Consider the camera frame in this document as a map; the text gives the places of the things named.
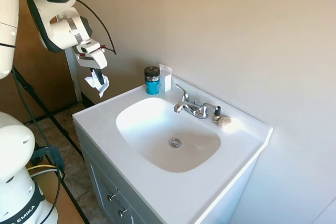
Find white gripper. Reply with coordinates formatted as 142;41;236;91
75;49;108;86

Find white tissue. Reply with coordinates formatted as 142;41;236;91
84;68;109;99

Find teal jar with black lid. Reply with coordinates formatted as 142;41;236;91
144;66;161;95

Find brown wooden door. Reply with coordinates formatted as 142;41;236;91
0;0;77;123

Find small white cardboard box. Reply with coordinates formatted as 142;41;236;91
159;63;173;93

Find white sink countertop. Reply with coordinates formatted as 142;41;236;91
72;76;274;223

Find grey vanity cabinet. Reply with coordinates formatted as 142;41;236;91
74;123;259;224

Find nail polish bottle black cap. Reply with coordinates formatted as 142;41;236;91
212;105;222;123

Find beige round soap stone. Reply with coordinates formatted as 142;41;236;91
218;116;233;129

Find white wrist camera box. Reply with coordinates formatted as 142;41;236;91
76;39;102;55

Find black camera cable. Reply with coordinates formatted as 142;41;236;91
72;0;117;55

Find black stand frame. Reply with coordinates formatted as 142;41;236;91
10;66;91;224

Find chrome two-handle faucet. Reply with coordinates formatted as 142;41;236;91
173;84;217;119

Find yellow cable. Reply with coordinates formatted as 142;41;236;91
27;164;57;172

